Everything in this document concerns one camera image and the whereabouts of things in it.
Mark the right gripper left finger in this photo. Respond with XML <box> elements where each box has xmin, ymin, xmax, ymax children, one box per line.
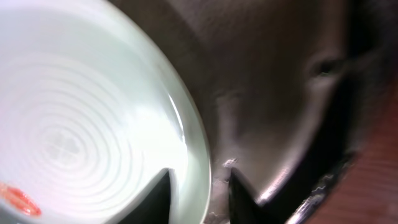
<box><xmin>118</xmin><ymin>169</ymin><xmax>172</xmax><ymax>224</ymax></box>

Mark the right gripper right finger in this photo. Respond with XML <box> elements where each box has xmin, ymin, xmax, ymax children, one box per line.
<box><xmin>228</xmin><ymin>169</ymin><xmax>271</xmax><ymax>224</ymax></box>

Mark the light blue plate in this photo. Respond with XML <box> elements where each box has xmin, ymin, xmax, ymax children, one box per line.
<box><xmin>1</xmin><ymin>1</ymin><xmax>211</xmax><ymax>223</ymax></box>

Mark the round black tray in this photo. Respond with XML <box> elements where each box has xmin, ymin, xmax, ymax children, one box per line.
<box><xmin>114</xmin><ymin>0</ymin><xmax>397</xmax><ymax>223</ymax></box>

